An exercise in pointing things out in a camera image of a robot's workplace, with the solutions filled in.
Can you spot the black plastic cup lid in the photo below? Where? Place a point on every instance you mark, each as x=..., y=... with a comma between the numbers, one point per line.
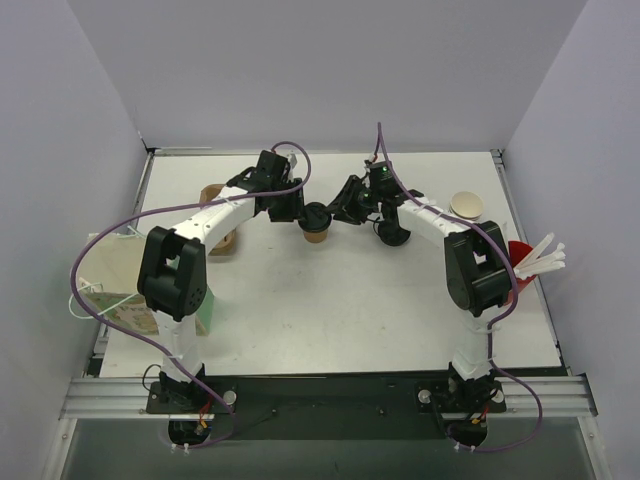
x=315, y=218

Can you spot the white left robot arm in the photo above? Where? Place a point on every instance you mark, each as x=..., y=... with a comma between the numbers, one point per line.
x=173, y=272

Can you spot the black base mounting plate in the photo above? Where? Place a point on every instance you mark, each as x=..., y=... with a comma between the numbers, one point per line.
x=375, y=406

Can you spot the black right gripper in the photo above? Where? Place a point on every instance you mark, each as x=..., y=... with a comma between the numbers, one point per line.
x=353, y=201

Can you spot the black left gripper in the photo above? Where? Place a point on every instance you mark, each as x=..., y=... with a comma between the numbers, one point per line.
x=286, y=204

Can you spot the stack of brown paper cups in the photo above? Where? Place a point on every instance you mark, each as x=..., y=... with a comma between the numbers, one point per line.
x=467, y=205

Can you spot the green paper takeout bag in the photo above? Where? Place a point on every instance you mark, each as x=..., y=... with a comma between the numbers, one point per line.
x=107, y=281

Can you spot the brown paper coffee cup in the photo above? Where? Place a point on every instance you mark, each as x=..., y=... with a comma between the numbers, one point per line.
x=316, y=237

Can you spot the aluminium front rail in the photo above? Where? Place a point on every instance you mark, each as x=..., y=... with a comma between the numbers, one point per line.
x=126, y=398

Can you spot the white wrapped straws bundle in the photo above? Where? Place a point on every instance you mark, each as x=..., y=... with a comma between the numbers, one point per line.
x=538, y=262

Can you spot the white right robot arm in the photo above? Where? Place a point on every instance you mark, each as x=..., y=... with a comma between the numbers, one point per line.
x=476, y=259

